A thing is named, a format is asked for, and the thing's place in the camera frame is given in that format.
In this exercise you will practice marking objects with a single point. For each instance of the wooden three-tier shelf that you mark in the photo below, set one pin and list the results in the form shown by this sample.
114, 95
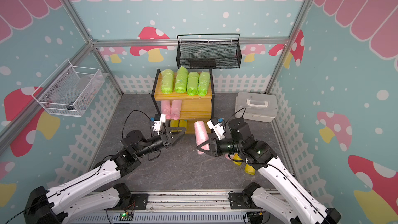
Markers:
193, 108

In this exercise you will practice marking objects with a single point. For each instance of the black object in white basket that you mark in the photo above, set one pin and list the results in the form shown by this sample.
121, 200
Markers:
70, 107

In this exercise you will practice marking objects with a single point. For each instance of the black wire mesh basket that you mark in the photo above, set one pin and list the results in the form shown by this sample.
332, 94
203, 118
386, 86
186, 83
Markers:
209, 51

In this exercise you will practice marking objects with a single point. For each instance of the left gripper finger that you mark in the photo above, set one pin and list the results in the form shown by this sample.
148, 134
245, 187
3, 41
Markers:
175, 139
176, 130

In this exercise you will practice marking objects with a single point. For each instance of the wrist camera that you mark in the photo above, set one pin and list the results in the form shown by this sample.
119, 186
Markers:
157, 122
218, 127

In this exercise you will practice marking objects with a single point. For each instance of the green roll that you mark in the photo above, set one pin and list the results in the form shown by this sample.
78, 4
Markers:
192, 84
167, 81
203, 84
181, 80

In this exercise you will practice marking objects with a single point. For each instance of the white plastic storage box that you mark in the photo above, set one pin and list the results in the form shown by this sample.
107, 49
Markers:
258, 106

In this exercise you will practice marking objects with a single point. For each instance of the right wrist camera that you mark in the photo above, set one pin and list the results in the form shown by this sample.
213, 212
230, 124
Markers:
218, 127

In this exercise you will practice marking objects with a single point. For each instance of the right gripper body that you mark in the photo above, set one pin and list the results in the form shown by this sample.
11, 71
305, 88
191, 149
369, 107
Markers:
218, 151

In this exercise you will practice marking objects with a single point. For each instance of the yellow roll front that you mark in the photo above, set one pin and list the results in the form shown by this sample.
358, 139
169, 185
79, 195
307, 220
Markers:
183, 123

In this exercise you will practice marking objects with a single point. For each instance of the green circuit board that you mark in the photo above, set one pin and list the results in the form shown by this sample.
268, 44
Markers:
126, 217

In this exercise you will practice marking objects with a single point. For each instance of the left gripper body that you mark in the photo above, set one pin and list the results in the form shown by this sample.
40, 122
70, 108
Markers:
165, 138

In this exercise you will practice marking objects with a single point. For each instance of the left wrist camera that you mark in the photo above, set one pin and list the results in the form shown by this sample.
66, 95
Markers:
157, 122

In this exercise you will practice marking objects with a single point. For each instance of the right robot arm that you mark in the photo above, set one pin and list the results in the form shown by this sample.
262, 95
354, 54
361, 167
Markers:
234, 137

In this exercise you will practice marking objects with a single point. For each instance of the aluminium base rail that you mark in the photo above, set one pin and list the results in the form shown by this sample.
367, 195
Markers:
122, 199

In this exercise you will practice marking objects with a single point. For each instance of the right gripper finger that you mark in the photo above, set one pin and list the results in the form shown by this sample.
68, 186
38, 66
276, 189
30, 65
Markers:
204, 152
205, 146

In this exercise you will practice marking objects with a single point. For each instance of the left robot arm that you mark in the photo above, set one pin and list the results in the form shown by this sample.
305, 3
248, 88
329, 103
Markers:
31, 180

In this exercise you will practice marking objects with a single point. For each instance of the white wire mesh basket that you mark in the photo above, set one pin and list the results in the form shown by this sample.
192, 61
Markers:
69, 85

